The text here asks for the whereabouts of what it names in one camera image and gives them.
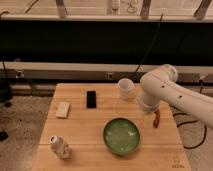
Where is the white plastic bottle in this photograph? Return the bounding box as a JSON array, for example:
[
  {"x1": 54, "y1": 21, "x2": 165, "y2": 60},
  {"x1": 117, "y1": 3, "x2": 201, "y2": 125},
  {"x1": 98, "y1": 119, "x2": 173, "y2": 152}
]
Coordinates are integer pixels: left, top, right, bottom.
[{"x1": 50, "y1": 135, "x2": 70, "y2": 159}]

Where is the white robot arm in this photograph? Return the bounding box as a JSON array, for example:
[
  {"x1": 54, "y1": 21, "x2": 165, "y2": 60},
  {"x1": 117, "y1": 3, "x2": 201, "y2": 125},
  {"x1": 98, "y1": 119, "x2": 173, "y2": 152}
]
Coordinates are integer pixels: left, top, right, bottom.
[{"x1": 137, "y1": 64, "x2": 213, "y2": 129}]

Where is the white rectangular block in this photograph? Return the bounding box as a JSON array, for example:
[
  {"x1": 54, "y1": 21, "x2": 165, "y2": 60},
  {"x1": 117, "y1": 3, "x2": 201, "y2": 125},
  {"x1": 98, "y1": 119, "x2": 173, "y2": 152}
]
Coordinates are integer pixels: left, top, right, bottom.
[{"x1": 56, "y1": 102, "x2": 70, "y2": 118}]

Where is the green bowl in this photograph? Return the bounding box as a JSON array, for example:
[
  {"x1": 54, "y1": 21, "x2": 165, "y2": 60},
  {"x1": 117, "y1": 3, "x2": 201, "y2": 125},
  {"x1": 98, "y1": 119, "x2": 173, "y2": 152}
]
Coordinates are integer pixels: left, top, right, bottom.
[{"x1": 103, "y1": 118, "x2": 141, "y2": 156}]

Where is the black chair base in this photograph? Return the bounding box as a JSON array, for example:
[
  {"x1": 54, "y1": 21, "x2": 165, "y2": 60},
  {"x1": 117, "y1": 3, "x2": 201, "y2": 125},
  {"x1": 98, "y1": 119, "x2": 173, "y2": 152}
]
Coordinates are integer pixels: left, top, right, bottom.
[{"x1": 0, "y1": 79, "x2": 12, "y2": 142}]

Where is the black power cable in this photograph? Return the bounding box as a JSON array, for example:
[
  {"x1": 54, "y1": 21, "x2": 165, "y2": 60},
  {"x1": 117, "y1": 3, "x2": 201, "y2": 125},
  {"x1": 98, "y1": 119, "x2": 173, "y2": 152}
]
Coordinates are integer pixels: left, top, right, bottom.
[{"x1": 128, "y1": 12, "x2": 165, "y2": 81}]

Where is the black floor cable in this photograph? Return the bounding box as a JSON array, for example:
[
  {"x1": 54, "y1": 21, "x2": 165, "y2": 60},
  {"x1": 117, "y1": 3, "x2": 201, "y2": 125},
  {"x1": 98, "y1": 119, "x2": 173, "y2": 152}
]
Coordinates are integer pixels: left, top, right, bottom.
[{"x1": 173, "y1": 111, "x2": 208, "y2": 150}]

